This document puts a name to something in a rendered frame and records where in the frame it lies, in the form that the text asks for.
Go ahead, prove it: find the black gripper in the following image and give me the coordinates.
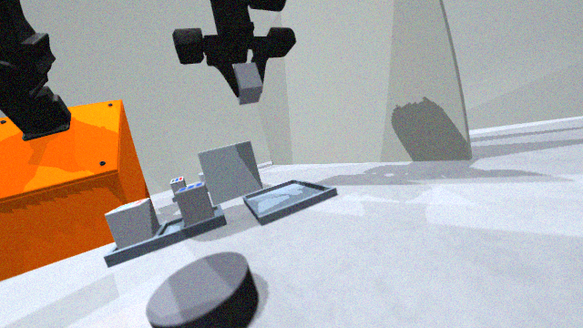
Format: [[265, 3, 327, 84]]
[[172, 0, 296, 97]]

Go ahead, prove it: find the grey cylinder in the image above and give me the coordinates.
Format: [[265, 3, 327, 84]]
[[145, 251, 260, 328]]

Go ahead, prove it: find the white flat panel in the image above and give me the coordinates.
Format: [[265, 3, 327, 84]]
[[257, 0, 473, 165]]

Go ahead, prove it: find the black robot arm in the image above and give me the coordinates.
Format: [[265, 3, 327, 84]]
[[0, 0, 287, 141]]

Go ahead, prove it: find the light blue square tray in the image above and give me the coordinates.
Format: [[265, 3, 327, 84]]
[[242, 179, 338, 226]]

